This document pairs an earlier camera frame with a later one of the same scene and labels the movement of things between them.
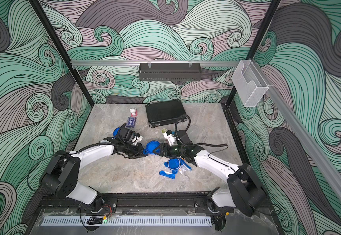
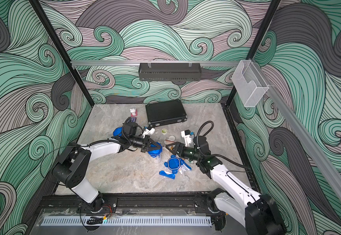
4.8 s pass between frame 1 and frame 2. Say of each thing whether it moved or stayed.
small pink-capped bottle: stayed
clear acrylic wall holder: stayed
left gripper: moved
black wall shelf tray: stayed
